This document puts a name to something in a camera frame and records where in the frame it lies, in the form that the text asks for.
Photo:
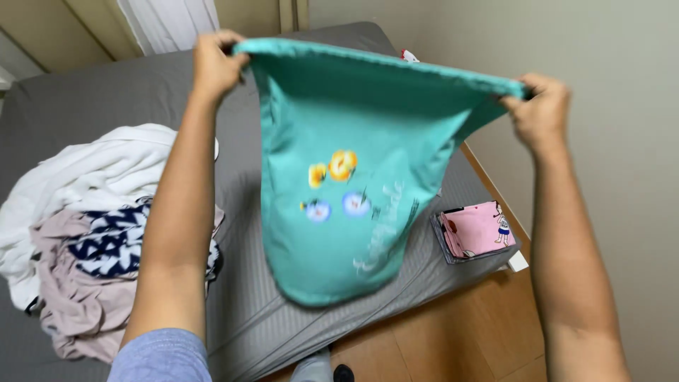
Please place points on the beige wardrobe door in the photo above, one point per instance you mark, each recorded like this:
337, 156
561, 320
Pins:
53, 32

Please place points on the person's blue sleeve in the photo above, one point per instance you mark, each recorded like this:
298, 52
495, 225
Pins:
159, 358

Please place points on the person's left fingers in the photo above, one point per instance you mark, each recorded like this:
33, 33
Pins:
225, 37

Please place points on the folded grey garment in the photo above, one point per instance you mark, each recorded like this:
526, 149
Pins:
451, 252

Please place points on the bed with grey sheet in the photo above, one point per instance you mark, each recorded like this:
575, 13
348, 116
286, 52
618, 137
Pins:
238, 175

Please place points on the white curtain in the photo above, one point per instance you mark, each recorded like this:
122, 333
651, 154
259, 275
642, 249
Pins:
167, 24

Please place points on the person's left hand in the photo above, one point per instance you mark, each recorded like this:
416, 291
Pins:
215, 63

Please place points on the person's right fingers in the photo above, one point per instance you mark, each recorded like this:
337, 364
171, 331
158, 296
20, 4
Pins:
522, 90

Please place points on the small red white toy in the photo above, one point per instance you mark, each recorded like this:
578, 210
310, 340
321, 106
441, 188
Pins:
408, 55

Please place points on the pale pink garment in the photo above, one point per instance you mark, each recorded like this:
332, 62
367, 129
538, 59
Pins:
79, 307

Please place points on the person's right hand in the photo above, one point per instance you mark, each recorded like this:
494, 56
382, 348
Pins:
538, 119

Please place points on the navy white patterned garment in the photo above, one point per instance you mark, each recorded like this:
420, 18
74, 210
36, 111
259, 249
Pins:
114, 241

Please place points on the person's black sock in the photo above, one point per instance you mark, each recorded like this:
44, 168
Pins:
343, 373

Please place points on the teal printed t-shirt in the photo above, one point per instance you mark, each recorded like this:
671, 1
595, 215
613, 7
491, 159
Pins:
339, 185

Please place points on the folded pink printed garment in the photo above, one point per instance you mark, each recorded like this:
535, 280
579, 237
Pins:
475, 228

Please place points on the person's grey trouser leg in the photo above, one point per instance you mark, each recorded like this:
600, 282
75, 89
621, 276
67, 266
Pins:
313, 369

